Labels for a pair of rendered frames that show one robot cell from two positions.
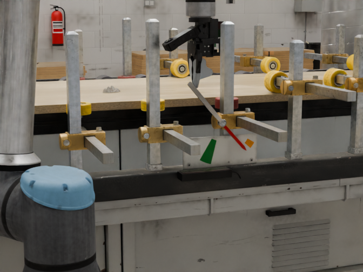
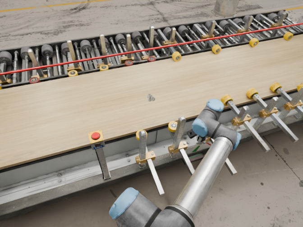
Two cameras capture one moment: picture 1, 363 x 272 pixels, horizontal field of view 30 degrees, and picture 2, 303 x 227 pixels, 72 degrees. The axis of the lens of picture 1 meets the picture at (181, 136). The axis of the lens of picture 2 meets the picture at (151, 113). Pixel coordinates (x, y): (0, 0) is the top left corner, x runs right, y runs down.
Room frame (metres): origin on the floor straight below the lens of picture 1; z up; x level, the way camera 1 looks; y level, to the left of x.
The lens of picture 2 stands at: (1.33, 0.33, 2.15)
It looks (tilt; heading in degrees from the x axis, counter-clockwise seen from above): 50 degrees down; 356
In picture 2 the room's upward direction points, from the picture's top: 4 degrees clockwise
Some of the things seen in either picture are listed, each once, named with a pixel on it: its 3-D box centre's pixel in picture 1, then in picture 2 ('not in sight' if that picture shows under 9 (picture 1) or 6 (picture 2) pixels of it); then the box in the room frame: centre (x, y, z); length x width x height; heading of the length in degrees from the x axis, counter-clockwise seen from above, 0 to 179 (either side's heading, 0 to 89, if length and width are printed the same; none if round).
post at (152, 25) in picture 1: (153, 96); (176, 139); (2.11, 0.09, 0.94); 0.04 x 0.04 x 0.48; 19
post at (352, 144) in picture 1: (358, 103); (261, 118); (2.35, -0.62, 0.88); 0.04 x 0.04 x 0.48; 19
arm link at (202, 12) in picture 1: (200, 10); not in sight; (2.08, -0.06, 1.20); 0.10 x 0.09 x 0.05; 19
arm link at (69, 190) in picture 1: (55, 211); not in sight; (1.37, 0.27, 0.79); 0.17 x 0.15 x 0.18; 53
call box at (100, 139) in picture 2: not in sight; (96, 140); (1.94, 0.57, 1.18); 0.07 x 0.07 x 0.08; 19
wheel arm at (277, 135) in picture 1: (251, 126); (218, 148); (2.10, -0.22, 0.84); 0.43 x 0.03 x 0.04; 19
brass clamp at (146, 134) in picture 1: (160, 133); (177, 147); (2.12, 0.07, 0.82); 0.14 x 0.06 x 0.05; 109
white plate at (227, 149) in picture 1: (220, 150); (200, 147); (2.16, -0.13, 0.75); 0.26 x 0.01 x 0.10; 109
